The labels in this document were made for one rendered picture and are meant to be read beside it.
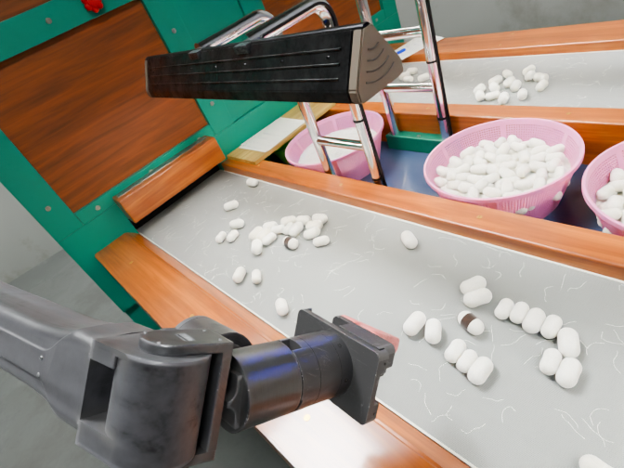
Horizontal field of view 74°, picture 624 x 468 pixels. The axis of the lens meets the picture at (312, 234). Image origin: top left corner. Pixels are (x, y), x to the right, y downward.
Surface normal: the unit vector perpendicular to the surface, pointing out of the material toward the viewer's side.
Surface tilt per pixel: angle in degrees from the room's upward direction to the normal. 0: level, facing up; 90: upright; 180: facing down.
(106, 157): 90
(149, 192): 90
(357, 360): 50
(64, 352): 43
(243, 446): 0
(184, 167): 90
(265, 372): 57
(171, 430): 81
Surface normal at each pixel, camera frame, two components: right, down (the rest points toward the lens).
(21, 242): 0.54, 0.33
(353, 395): -0.74, 0.00
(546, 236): -0.35, -0.75
